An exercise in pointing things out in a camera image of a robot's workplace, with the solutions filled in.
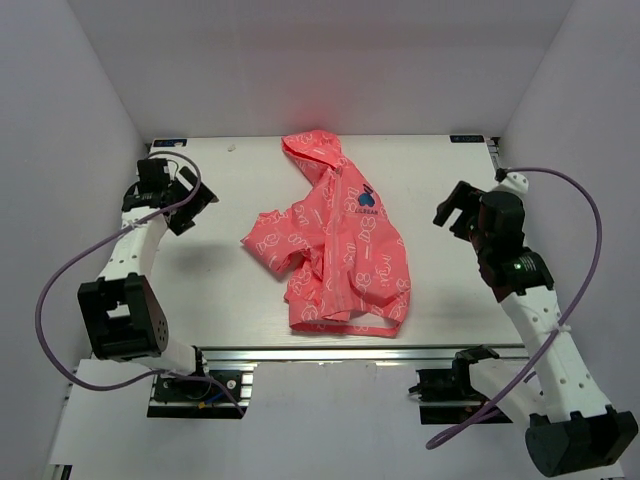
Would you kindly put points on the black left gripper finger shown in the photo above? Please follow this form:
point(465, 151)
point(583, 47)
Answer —
point(181, 220)
point(200, 197)

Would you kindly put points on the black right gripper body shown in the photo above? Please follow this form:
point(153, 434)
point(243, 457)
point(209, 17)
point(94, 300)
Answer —
point(482, 248)

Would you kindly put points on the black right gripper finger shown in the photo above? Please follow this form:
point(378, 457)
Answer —
point(464, 227)
point(465, 198)

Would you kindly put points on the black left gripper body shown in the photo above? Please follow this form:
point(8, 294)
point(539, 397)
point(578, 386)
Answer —
point(178, 191)

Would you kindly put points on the pink printed hooded jacket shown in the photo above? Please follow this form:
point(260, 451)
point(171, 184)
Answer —
point(348, 264)

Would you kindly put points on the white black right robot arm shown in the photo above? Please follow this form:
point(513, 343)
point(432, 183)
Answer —
point(569, 424)

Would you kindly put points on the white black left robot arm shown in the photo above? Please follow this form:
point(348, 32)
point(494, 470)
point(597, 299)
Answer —
point(123, 317)

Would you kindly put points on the blue label left corner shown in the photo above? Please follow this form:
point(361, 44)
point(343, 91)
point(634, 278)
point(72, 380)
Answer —
point(169, 143)

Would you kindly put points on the blue label corner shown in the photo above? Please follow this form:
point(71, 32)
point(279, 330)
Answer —
point(466, 138)
point(169, 143)

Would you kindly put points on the blue label right corner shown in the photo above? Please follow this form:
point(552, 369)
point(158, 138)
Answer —
point(466, 138)

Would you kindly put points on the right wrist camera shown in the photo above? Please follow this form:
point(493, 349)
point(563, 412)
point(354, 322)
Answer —
point(511, 182)

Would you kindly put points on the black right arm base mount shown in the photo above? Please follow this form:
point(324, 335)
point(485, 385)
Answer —
point(445, 395)

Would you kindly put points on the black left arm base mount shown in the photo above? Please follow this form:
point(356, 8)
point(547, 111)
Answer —
point(171, 398)

